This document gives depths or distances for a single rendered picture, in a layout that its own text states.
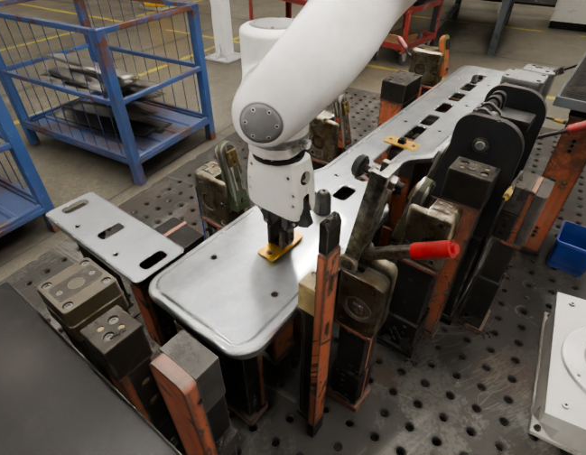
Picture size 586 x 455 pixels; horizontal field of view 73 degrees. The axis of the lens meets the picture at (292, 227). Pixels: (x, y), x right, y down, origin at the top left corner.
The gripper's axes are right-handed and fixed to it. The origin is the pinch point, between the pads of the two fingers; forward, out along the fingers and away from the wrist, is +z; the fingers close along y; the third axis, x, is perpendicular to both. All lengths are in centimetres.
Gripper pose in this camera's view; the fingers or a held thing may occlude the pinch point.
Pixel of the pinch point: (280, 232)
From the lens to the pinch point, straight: 65.4
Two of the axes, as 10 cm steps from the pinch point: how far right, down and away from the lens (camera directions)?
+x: -6.1, 5.1, -6.1
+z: 0.0, 7.7, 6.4
